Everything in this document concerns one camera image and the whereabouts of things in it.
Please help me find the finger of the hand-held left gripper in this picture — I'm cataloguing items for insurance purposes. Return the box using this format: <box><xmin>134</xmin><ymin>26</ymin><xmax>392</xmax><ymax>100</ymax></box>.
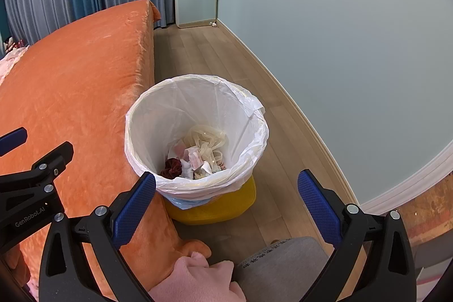
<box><xmin>0</xmin><ymin>127</ymin><xmax>28</xmax><ymax>157</ymax></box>
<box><xmin>0</xmin><ymin>141</ymin><xmax>75</xmax><ymax>214</ymax></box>

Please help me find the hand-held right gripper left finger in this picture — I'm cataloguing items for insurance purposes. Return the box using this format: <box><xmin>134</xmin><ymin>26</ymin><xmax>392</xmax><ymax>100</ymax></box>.
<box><xmin>38</xmin><ymin>172</ymin><xmax>157</xmax><ymax>302</ymax></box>

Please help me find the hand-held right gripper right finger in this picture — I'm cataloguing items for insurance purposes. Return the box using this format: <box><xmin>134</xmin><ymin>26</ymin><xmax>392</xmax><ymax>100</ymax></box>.
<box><xmin>297</xmin><ymin>168</ymin><xmax>418</xmax><ymax>302</ymax></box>

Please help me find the dark red scrunchie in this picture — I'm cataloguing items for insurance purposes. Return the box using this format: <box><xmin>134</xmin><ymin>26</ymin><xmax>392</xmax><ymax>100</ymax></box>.
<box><xmin>160</xmin><ymin>158</ymin><xmax>182</xmax><ymax>179</ymax></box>

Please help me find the yellow trash bin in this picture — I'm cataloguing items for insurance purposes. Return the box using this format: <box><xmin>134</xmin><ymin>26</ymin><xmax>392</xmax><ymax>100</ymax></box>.
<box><xmin>164</xmin><ymin>175</ymin><xmax>257</xmax><ymax>225</ymax></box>

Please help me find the yellow bin with white liner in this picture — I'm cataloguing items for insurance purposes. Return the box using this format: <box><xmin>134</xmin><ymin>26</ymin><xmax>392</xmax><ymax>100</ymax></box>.
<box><xmin>125</xmin><ymin>74</ymin><xmax>270</xmax><ymax>202</ymax></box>

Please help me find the beige mesh scrunchie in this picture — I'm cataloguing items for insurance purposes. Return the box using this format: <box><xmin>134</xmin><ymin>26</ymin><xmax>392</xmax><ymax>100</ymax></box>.
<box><xmin>184</xmin><ymin>125</ymin><xmax>226</xmax><ymax>161</ymax></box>

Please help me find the blue plastic bag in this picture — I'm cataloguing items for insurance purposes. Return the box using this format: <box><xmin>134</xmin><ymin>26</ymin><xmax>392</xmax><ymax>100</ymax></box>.
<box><xmin>164</xmin><ymin>196</ymin><xmax>213</xmax><ymax>211</ymax></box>

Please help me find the pink floral quilt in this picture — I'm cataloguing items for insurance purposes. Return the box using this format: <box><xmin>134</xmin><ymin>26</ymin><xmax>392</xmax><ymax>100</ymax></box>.
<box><xmin>0</xmin><ymin>45</ymin><xmax>29</xmax><ymax>83</ymax></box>

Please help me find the orange plush blanket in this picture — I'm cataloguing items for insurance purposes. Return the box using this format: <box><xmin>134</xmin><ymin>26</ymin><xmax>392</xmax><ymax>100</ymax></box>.
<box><xmin>0</xmin><ymin>0</ymin><xmax>213</xmax><ymax>288</ymax></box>

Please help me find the small doll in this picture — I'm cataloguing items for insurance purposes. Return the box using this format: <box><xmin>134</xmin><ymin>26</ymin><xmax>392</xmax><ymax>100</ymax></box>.
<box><xmin>3</xmin><ymin>36</ymin><xmax>25</xmax><ymax>51</ymax></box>

